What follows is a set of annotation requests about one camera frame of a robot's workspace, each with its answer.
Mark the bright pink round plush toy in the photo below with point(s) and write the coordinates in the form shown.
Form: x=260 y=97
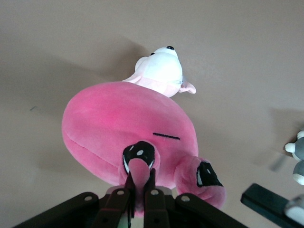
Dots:
x=114 y=123

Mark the brown table cover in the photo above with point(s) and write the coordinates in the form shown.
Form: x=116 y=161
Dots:
x=71 y=47

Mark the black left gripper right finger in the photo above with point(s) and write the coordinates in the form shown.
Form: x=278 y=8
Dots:
x=161 y=209

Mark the pale pink plush dog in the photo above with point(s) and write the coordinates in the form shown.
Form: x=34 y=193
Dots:
x=164 y=66

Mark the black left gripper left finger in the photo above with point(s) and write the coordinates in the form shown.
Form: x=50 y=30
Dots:
x=111 y=209

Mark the grey white plush husky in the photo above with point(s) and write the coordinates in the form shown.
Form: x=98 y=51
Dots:
x=299 y=147

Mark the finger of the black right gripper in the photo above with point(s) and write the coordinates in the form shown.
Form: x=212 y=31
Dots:
x=263 y=199

